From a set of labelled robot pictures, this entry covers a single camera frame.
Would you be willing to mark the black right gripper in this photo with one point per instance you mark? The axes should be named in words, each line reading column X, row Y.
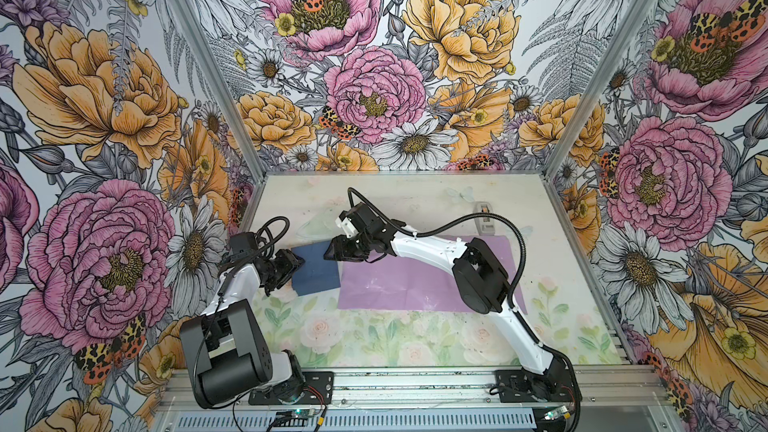
column 339, row 243

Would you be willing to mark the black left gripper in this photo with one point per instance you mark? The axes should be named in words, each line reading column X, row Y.
column 289, row 261

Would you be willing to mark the blue gift box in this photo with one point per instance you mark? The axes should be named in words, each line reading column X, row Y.
column 316, row 274

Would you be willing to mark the purple wrapping paper sheet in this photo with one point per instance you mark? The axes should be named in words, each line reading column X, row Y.
column 398, row 284

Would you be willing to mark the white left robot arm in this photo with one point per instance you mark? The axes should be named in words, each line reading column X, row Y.
column 225, row 351

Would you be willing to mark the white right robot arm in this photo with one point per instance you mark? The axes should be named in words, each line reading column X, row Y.
column 483, row 283

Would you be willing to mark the grey tape dispenser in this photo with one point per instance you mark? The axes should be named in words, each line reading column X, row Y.
column 485, row 225

